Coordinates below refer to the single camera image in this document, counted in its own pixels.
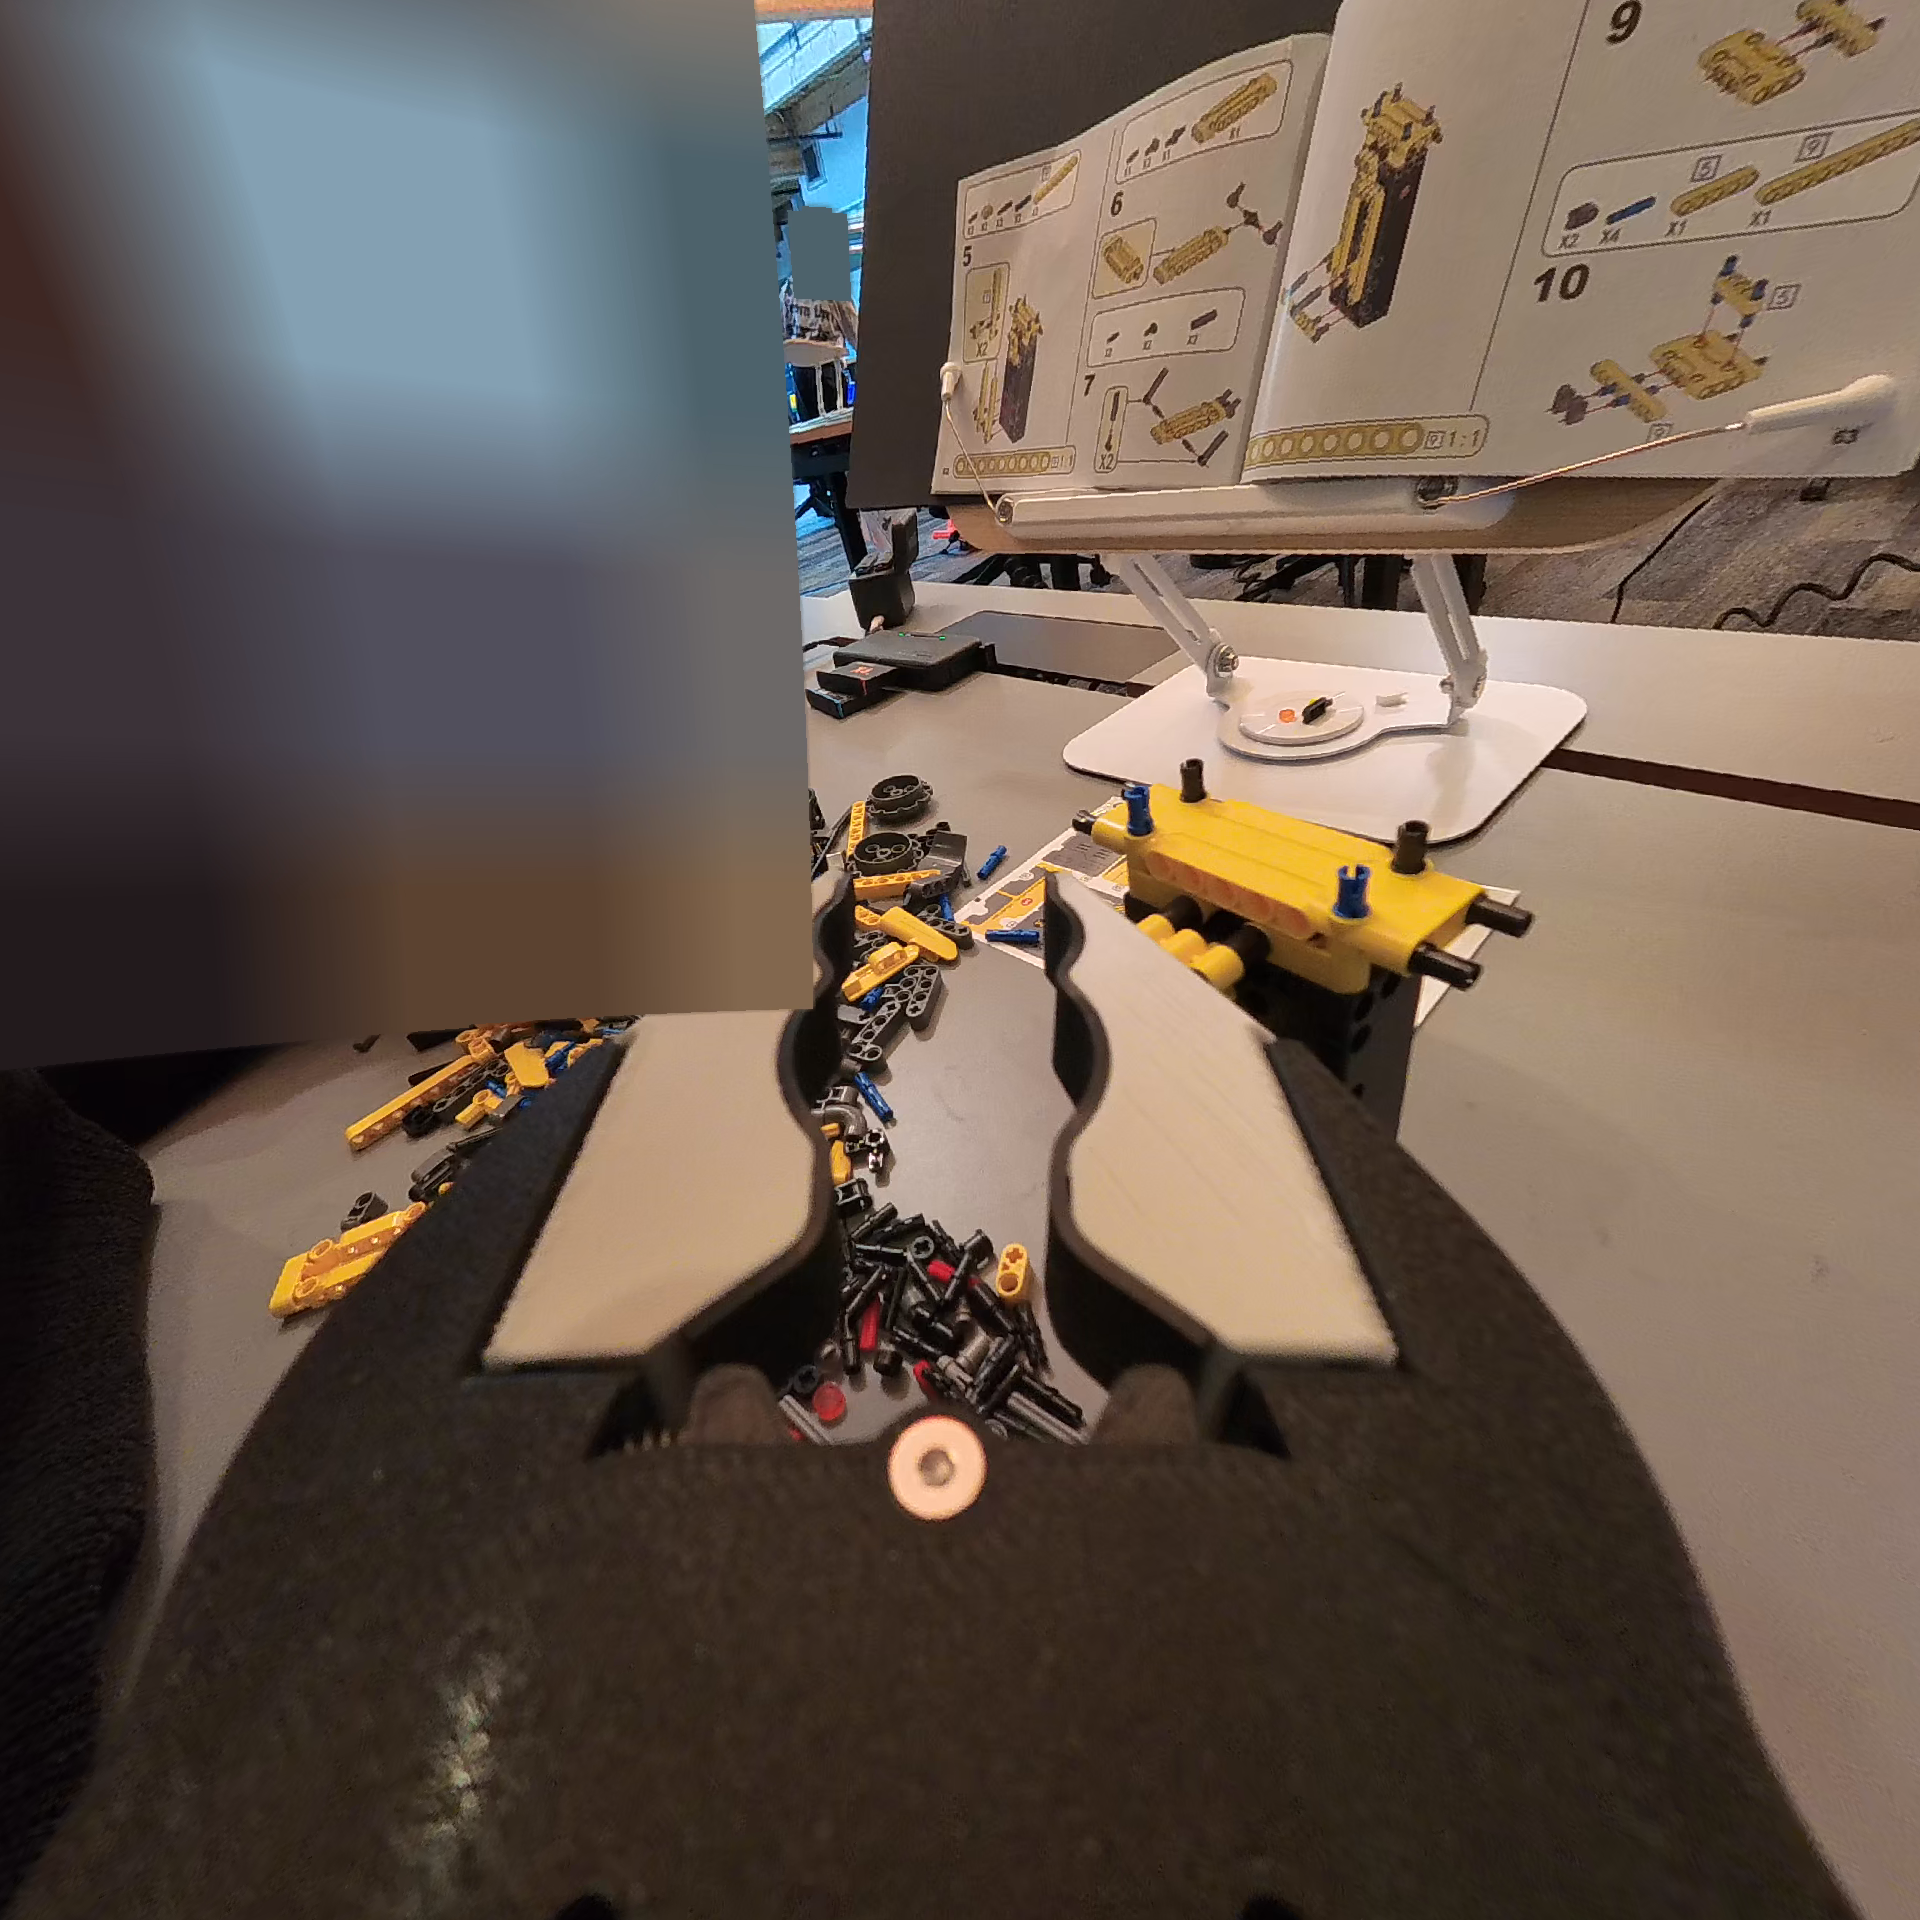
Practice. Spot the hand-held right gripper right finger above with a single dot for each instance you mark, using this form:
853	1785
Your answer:
1214	1185

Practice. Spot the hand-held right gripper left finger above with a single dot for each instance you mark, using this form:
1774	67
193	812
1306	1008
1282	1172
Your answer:
675	1200

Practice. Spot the heap of black pins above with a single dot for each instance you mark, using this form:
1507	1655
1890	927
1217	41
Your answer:
931	1283

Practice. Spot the pile of building brick parts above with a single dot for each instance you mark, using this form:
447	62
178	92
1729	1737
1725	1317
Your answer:
897	932

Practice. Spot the small yellow cross connector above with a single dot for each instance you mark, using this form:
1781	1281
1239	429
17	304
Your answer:
1015	1267

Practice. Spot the yellow black brick model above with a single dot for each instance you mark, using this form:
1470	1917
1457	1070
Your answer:
1277	878

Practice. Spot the yellow flat panel assembly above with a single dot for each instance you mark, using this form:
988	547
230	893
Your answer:
341	1260

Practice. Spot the yellow grey sticker sheet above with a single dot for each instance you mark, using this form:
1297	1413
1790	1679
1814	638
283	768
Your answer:
1021	897

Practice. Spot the dark grey wheel hub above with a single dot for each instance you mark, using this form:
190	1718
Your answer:
887	854
902	788

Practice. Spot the white book stand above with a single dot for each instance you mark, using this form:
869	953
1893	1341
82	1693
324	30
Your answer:
1500	735

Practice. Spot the small black orange box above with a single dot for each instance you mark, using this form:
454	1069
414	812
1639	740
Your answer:
853	696

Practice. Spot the black hub device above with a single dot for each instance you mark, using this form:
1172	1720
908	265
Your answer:
902	657

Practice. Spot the black power adapter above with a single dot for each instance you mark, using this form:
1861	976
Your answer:
885	579

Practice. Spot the background wooden desk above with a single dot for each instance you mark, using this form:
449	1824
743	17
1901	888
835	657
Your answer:
820	433

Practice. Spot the instruction booklet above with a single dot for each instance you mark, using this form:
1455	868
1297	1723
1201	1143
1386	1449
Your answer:
1500	149

